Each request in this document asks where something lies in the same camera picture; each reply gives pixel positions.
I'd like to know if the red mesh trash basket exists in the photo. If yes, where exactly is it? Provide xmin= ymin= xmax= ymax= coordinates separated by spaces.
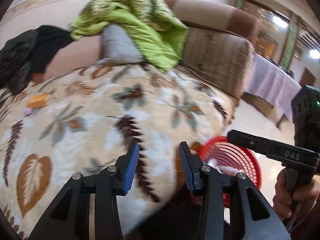
xmin=191 ymin=135 xmax=263 ymax=209

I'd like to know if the white pill bottle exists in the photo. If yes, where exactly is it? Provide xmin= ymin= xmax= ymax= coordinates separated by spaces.
xmin=213 ymin=165 xmax=240 ymax=176

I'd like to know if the grey quilted pillow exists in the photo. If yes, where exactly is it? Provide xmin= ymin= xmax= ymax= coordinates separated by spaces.
xmin=96 ymin=23 xmax=145 ymax=66

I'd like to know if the purple tablecloth table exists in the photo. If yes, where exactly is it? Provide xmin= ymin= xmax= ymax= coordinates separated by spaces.
xmin=245 ymin=54 xmax=301 ymax=127

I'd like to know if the brown plush folded blanket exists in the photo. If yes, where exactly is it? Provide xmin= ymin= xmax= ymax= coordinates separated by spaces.
xmin=164 ymin=0 xmax=260 ymax=44

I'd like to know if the green patterned quilt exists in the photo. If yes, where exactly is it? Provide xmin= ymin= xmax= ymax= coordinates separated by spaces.
xmin=69 ymin=0 xmax=189 ymax=72

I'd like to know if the purple foil ball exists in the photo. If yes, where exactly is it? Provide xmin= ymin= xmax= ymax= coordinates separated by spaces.
xmin=23 ymin=107 xmax=33 ymax=116

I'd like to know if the orange yellow box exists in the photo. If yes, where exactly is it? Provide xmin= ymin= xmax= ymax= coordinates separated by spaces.
xmin=27 ymin=93 xmax=51 ymax=109

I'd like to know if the black cloth garment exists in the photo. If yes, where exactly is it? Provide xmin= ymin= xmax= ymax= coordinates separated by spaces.
xmin=29 ymin=25 xmax=74 ymax=74

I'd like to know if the floral fleece blanket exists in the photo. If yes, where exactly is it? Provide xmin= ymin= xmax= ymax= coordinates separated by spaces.
xmin=1 ymin=64 xmax=234 ymax=239

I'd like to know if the black puffer jacket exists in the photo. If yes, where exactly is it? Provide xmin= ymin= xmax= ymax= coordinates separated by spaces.
xmin=1 ymin=29 xmax=37 ymax=95

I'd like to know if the person right hand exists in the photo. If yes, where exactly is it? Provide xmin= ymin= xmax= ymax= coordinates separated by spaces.
xmin=273 ymin=169 xmax=319 ymax=221

